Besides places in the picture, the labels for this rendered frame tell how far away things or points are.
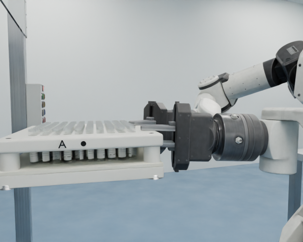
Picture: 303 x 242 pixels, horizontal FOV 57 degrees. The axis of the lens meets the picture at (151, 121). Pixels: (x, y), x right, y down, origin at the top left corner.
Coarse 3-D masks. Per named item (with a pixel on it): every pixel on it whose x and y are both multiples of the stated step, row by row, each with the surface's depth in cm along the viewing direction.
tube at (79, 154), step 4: (76, 128) 45; (80, 128) 45; (76, 132) 45; (80, 132) 45; (76, 152) 45; (80, 152) 45; (76, 156) 45; (80, 156) 45; (76, 160) 45; (80, 160) 45
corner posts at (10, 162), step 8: (144, 152) 45; (152, 152) 44; (0, 160) 40; (8, 160) 40; (16, 160) 41; (144, 160) 45; (152, 160) 44; (0, 168) 40; (8, 168) 40; (16, 168) 41
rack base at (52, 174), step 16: (96, 160) 47; (128, 160) 46; (160, 160) 46; (0, 176) 40; (16, 176) 40; (32, 176) 40; (48, 176) 41; (64, 176) 41; (80, 176) 42; (96, 176) 42; (112, 176) 43; (128, 176) 43; (144, 176) 44; (160, 176) 44
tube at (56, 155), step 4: (52, 128) 45; (56, 128) 45; (52, 132) 44; (56, 132) 44; (52, 152) 45; (56, 152) 44; (60, 152) 45; (52, 156) 45; (56, 156) 44; (60, 156) 45; (56, 160) 44; (60, 160) 45
